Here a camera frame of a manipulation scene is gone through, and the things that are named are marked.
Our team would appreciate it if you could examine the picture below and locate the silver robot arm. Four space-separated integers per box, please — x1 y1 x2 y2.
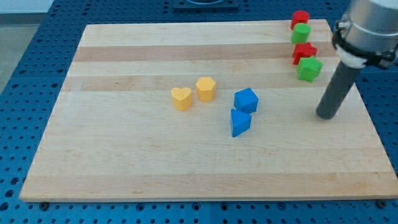
332 0 397 69

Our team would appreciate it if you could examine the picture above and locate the blue cube block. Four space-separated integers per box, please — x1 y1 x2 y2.
234 88 259 114

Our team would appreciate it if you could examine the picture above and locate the green star block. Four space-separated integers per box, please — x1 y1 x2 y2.
297 56 323 83

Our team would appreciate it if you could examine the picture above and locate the red star block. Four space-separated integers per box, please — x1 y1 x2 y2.
292 42 318 65

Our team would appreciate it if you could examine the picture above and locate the wooden board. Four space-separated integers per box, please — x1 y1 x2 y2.
19 19 397 202

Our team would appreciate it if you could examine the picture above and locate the yellow heart block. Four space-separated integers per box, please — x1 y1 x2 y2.
170 87 192 111

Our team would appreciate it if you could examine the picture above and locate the yellow hexagon block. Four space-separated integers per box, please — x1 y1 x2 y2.
195 77 216 102

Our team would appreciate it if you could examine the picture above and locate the blue triangle block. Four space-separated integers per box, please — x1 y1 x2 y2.
230 109 252 138

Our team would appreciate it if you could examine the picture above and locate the green cylinder block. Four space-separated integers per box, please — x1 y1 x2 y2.
291 23 311 44

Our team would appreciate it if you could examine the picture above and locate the red cylinder block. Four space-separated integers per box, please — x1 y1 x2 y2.
290 10 310 30

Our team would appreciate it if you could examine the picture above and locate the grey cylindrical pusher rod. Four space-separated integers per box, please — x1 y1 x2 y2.
316 62 361 119

